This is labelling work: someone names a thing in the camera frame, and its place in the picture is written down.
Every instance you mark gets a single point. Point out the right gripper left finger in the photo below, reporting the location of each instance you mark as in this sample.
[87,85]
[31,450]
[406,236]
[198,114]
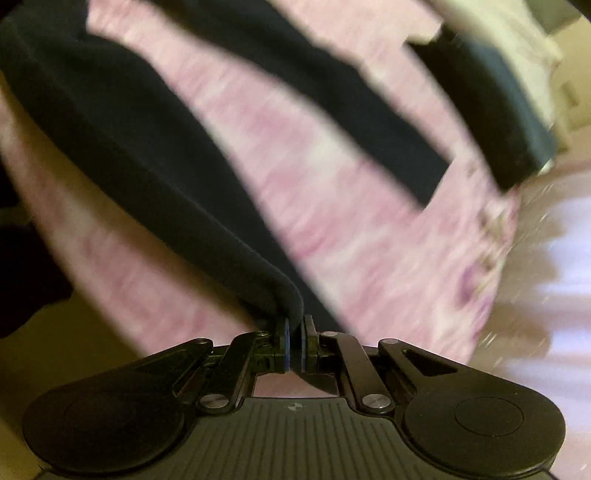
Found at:
[230,371]

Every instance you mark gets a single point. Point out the dark navy trousers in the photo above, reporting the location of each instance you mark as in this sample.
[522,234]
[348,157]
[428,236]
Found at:
[115,118]

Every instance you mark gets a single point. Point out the white lace curtain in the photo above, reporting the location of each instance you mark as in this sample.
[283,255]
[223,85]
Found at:
[538,333]

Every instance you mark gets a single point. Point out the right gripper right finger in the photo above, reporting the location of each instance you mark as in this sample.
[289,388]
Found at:
[342,357]

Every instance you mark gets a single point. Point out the stack of folded clothes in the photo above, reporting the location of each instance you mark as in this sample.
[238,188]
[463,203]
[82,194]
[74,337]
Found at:
[473,74]

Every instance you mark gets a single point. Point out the grey striped duvet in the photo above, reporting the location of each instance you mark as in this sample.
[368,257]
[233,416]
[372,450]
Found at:
[508,26]

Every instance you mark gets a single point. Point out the pink rose blanket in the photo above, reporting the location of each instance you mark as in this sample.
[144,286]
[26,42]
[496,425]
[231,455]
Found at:
[381,263]

